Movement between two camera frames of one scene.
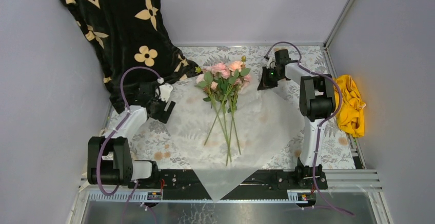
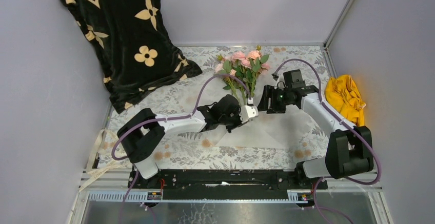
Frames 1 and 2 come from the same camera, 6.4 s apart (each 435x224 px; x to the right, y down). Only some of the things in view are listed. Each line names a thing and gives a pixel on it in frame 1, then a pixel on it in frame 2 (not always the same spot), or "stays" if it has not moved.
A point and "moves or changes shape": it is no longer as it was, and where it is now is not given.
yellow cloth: x=351 y=118 stays
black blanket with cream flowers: x=122 y=17 stays
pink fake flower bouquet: x=222 y=83 moves or changes shape
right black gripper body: x=270 y=78 -> x=278 y=99
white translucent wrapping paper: x=225 y=139 moves or changes shape
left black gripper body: x=160 y=114 -> x=232 y=120
